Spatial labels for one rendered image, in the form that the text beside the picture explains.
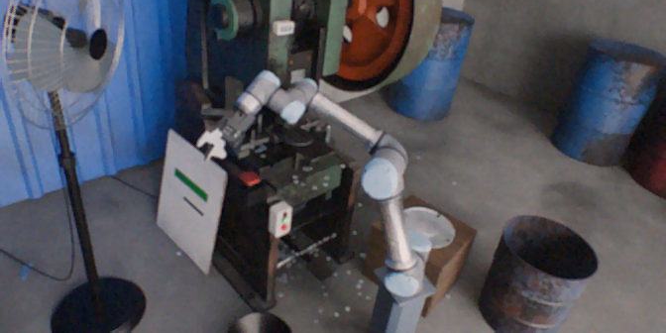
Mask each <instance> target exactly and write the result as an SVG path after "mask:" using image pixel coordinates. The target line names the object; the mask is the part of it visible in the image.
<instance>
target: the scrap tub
mask: <svg viewBox="0 0 666 333"><path fill-rule="evenodd" d="M598 265H599V261H598V257H597V255H596V253H595V251H594V249H593V247H592V246H591V245H590V244H589V242H588V241H587V240H586V239H583V238H582V237H581V236H580V235H579V233H577V232H576V231H574V230H573V229H571V228H570V227H568V226H565V225H563V224H561V223H559V222H556V221H554V220H551V219H547V218H543V216H538V215H518V216H513V218H511V219H509V220H508V221H507V222H506V223H505V224H504V226H503V230H502V235H501V238H500V240H499V242H498V245H497V246H496V248H495V251H494V258H493V260H492V263H491V267H490V270H489V271H488V273H487V276H486V281H485V285H483V288H482V291H481V294H480V297H479V309H480V312H481V315H482V318H483V319H485V321H486V322H487V324H488V325H489V326H490V327H491V328H492V329H493V330H494V331H495V332H496V333H556V331H557V329H558V328H559V326H560V325H561V323H563V322H564V321H565V319H567V318H568V315H569V312H570V310H571V309H572V307H573V306H574V304H575V303H576V301H578V300H579V298H580V297H581V295H582V293H584V289H585V288H586V286H587V285H588V282H589V281H590V279H591V278H592V276H593V275H594V274H595V273H596V271H597V270H598ZM579 295H580V296H579Z"/></svg>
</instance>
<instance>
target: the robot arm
mask: <svg viewBox="0 0 666 333"><path fill-rule="evenodd" d="M278 87H279V81H278V78H277V77H275V76H274V75H273V74H272V73H270V72H268V71H263V72H262V73H261V74H260V75H259V76H258V77H256V78H255V79H254V81H253V82H252V85H250V86H249V87H248V88H247V89H246V90H245V92H244V93H243V94H242V95H241V96H240V97H239V99H238V100H237V102H236V104H235V105H233V106H232V108H233V110H226V109H209V108H199V112H198V115H199V119H201V120H202V121H218V122H215V123H214V124H213V125H212V126H211V127H210V128H209V129H208V130H207V131H206V132H205V133H204V136H203V137H202V138H201V139H199V140H198V142H197V147H199V146H201V145H203V144H204V143H205V142H209V143H211V144H210V146H209V148H208V149H207V152H206V154H205V155H204V160H205V161H207V160H208V159H209V158H210V157H211V155H212V156H215V157H219V158H222V159H223V158H225V156H226V154H225V152H224V150H223V147H224V145H225V143H226V144H227V145H229V146H232V147H233V148H237V147H238V146H239V144H240V143H241V142H242V141H243V140H244V138H245V134H246V133H245V132H246V131H247V130H248V128H249V127H251V126H252V125H254V124H255V123H256V117H255V115H256V113H257V112H258V111H259V110H260V109H261V107H262V106H263V105H266V106H268V107H270V108H271V109H273V110H274V111H275V112H277V113H278V114H280V116H281V117H282V119H286V120H287V121H289V122H290V123H294V122H296V121H297V120H298V117H299V116H301V115H302V113H303V112H304V109H305V108H307V109H308V110H310V111H311V112H313V113H314V114H316V115H318V116H320V117H321V119H323V120H324V121H326V122H327V123H329V124H330V125H332V126H333V127H335V128H337V129H338V130H340V131H341V132H343V133H344V134H346V136H347V137H349V138H351V139H353V140H354V141H356V142H357V143H359V144H360V145H362V146H363V147H365V148H366V150H368V154H370V155H371V156H372V159H371V160H370V161H369V163H368V164H367V165H365V168H364V170H363V173H362V186H363V188H364V190H365V191H366V192H368V193H369V194H370V195H371V197H372V198H373V199H374V200H375V201H376V203H377V206H378V210H379V215H380V220H381V225H382V229H383V235H385V240H386V244H387V249H388V255H387V256H386V264H387V269H388V275H387V276H386V286H387V288H388V289H389V290H390V291H391V292H393V293H395V294H397V295H402V296H410V295H413V294H416V293H419V292H421V291H422V289H423V286H424V268H425V263H426V260H427V257H428V254H429V250H430V245H431V243H430V241H429V239H428V238H427V237H426V236H424V235H423V233H420V232H417V231H408V229H407V224H406V219H405V213H404V208H403V203H402V196H403V194H404V192H405V190H404V183H403V178H402V175H403V173H404V171H405V169H406V165H407V155H406V152H405V149H404V147H403V146H402V145H400V144H399V143H398V142H397V141H396V140H395V139H394V138H393V137H392V136H390V135H389V133H387V132H386V131H383V130H379V131H378V130H377V129H375V128H374V127H372V126H371V125H369V124H368V123H365V122H364V121H362V120H361V119H359V117H358V116H356V115H355V114H353V113H352V112H349V111H348V110H346V109H345V108H343V107H342V106H340V105H339V104H337V103H336V102H333V100H332V99H330V98H329V97H327V96H326V95H324V94H323V93H321V92H320V91H318V89H316V85H315V83H314V81H313V80H311V79H309V78H304V79H302V80H299V81H298V82H296V83H295V85H294V86H293V87H292V88H291V89H289V90H288V91H287V92H285V91H284V90H281V89H280V88H278ZM224 141H225V142H224ZM238 143H239V144H238ZM237 144H238V145H237Z"/></svg>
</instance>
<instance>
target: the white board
mask: <svg viewBox="0 0 666 333"><path fill-rule="evenodd" d="M204 155H205V154H203V153H202V152H200V150H199V149H197V148H196V147H195V146H193V145H192V144H191V143H189V142H188V141H187V140H186V139H184V138H183V137H182V136H180V135H179V133H178V132H177V131H175V130H174V129H170V130H169V138H168V145H166V159H165V168H164V175H163V182H162V190H161V197H160V205H159V213H158V221H157V225H158V226H159V227H160V228H161V229H162V230H163V231H164V232H165V233H166V235H167V236H169V237H170V238H171V239H172V240H173V241H174V242H175V243H176V244H177V245H178V246H179V247H180V248H181V250H182V251H183V252H184V253H186V254H187V255H188V256H189V257H190V258H191V259H192V260H193V261H194V262H195V263H196V264H197V265H198V268H199V269H200V270H201V271H203V272H204V273H205V274H206V275H208V273H209V268H210V262H211V257H212V252H213V246H214V241H215V236H216V230H218V225H219V220H220V214H221V209H222V204H223V198H224V193H225V188H226V182H227V174H226V172H225V171H224V170H223V169H222V168H221V166H220V165H219V164H216V163H215V162H213V161H212V160H211V159H210V158H209V159H208V160H207V161H205V160H204Z"/></svg>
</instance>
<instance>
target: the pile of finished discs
mask: <svg viewBox="0 0 666 333"><path fill-rule="evenodd" d="M404 213H405V214H406V216H405V219H406V224H407V229H408V231H417V232H420V233H423V235H424V236H426V237H427V238H428V239H429V241H430V243H431V245H430V248H439V247H443V246H446V245H448V244H449V243H451V242H452V241H453V240H454V238H455V229H454V227H453V225H452V223H451V222H449V221H448V220H447V219H446V218H445V216H443V215H439V216H440V218H437V216H436V215H438V212H436V211H432V210H429V209H425V208H410V209H406V210H404ZM446 239H448V240H449V241H451V242H447V241H446Z"/></svg>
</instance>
